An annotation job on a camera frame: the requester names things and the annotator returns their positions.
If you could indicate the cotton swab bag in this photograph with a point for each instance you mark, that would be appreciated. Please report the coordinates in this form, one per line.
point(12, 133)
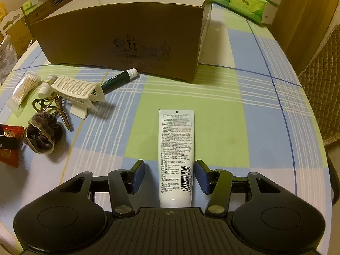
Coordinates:
point(26, 84)

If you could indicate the white cream tube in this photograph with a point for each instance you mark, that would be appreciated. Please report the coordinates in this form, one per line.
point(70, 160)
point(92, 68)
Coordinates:
point(175, 159)

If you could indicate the dark velvet scrunchie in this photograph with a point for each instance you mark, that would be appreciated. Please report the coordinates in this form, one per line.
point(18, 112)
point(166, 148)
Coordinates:
point(43, 133)

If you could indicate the checkered tablecloth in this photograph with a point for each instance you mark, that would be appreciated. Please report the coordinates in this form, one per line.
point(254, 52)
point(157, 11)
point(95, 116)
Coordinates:
point(244, 111)

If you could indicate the brown cardboard box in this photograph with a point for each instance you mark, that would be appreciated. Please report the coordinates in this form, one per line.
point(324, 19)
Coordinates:
point(159, 37)

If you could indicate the red snack packet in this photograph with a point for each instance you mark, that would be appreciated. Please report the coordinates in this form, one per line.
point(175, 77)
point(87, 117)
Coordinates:
point(10, 144)

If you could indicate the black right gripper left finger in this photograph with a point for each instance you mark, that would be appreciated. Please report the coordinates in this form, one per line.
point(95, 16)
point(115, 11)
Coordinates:
point(123, 183)

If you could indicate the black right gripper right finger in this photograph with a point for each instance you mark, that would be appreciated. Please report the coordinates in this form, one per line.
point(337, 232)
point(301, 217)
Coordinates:
point(217, 184)

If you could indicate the cardboard boxes beside table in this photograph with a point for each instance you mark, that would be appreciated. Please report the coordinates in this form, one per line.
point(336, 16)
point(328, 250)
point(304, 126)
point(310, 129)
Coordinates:
point(21, 35)

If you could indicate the leopard print hair clip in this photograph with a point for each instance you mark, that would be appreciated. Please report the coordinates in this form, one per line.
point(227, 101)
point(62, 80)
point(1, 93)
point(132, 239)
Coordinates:
point(54, 106)

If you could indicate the white hair claw clip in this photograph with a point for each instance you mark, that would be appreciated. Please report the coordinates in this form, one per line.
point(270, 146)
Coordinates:
point(80, 93)

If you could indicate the quilted brown chair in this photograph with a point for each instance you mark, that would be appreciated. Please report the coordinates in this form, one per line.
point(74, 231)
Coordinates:
point(320, 81)

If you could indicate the dark green small tube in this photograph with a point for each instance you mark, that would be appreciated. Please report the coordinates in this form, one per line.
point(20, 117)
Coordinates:
point(118, 80)

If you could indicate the white pill bottle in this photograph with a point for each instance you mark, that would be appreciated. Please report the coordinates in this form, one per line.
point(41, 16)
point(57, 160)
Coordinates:
point(45, 89)

